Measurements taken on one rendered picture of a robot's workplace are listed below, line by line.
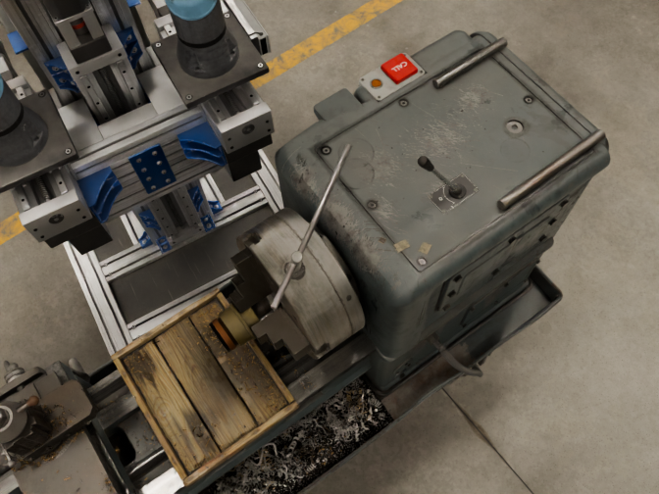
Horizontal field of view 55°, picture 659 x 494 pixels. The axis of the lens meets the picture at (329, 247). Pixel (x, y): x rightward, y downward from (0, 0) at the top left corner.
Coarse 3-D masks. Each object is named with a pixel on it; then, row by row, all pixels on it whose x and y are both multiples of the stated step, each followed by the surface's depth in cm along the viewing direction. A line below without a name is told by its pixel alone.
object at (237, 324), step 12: (228, 312) 132; (252, 312) 132; (216, 324) 131; (228, 324) 130; (240, 324) 130; (252, 324) 132; (228, 336) 130; (240, 336) 131; (252, 336) 132; (228, 348) 131
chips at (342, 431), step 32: (352, 384) 178; (320, 416) 173; (352, 416) 177; (384, 416) 177; (288, 448) 168; (320, 448) 170; (352, 448) 174; (224, 480) 168; (256, 480) 167; (288, 480) 167
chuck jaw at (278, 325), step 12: (276, 312) 133; (264, 324) 132; (276, 324) 132; (288, 324) 131; (264, 336) 132; (276, 336) 130; (288, 336) 130; (300, 336) 130; (276, 348) 132; (288, 348) 130; (300, 348) 129; (312, 348) 131; (324, 348) 132
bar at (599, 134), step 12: (600, 132) 129; (588, 144) 128; (564, 156) 127; (576, 156) 127; (552, 168) 126; (528, 180) 125; (540, 180) 125; (516, 192) 124; (528, 192) 125; (504, 204) 123
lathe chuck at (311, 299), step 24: (240, 240) 131; (264, 240) 127; (288, 240) 125; (264, 264) 123; (312, 264) 123; (288, 288) 122; (312, 288) 123; (288, 312) 130; (312, 312) 123; (336, 312) 125; (312, 336) 125; (336, 336) 129
